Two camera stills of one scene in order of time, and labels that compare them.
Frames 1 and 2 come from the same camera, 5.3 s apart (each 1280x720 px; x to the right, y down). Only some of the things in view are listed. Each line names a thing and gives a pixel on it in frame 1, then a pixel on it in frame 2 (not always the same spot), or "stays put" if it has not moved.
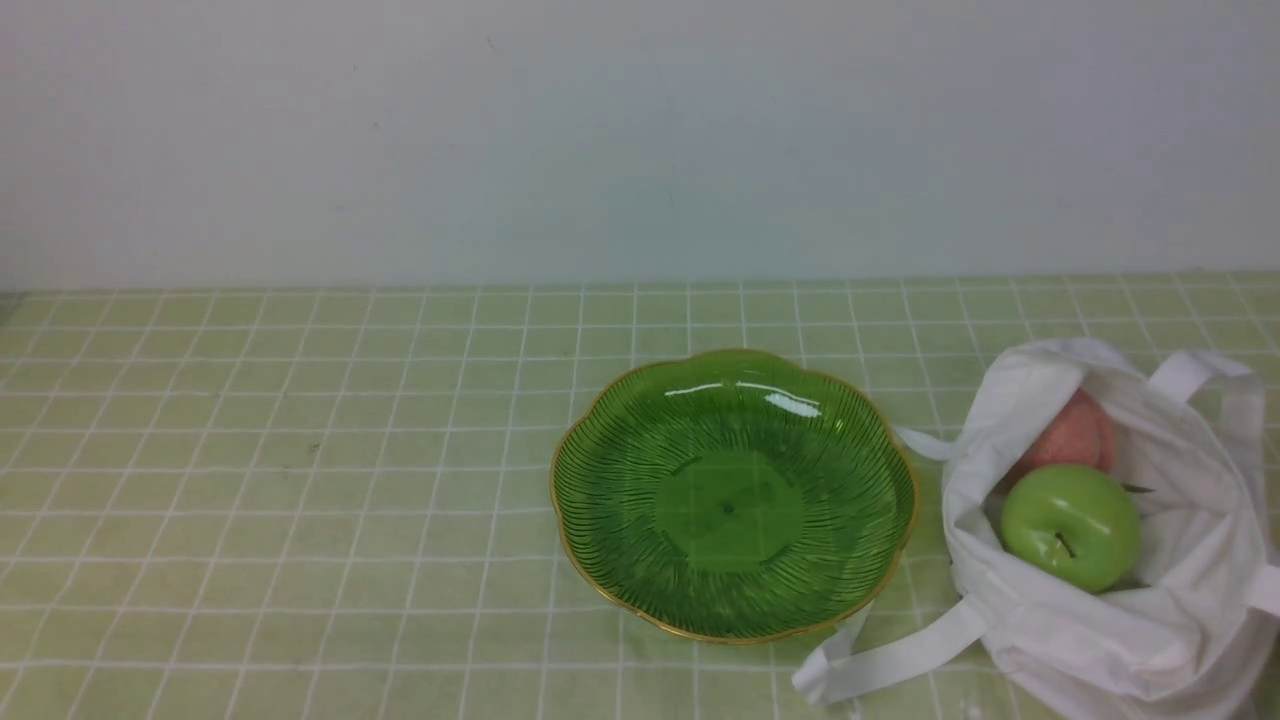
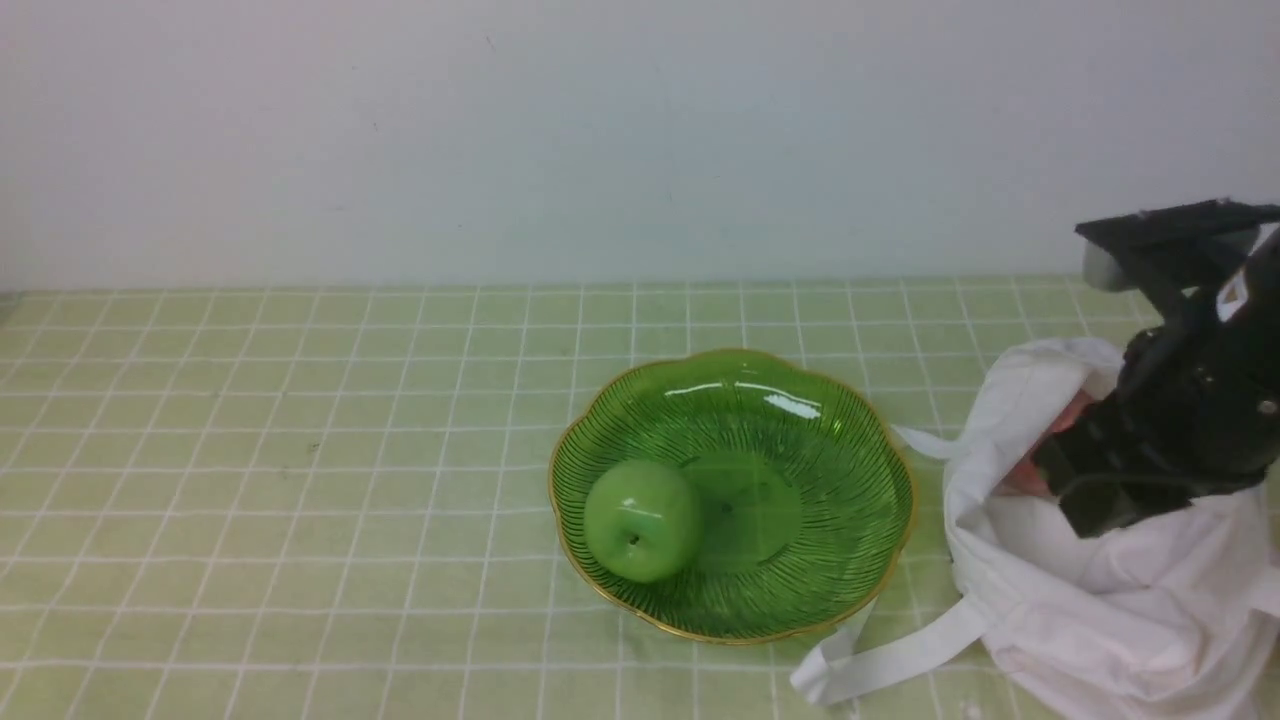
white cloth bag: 1178,638 stays put
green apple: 1075,524 → 642,520
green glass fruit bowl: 743,497 stays put
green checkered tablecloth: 333,502 stays put
